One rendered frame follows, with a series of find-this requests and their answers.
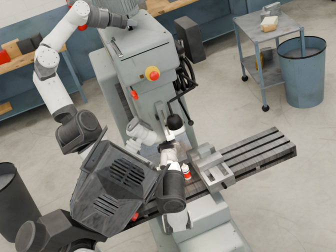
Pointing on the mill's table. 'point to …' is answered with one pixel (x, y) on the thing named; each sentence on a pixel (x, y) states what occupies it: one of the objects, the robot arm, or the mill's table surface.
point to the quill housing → (147, 105)
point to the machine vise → (205, 176)
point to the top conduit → (179, 47)
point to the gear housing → (165, 78)
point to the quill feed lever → (185, 111)
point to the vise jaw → (209, 161)
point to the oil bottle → (186, 171)
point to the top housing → (140, 48)
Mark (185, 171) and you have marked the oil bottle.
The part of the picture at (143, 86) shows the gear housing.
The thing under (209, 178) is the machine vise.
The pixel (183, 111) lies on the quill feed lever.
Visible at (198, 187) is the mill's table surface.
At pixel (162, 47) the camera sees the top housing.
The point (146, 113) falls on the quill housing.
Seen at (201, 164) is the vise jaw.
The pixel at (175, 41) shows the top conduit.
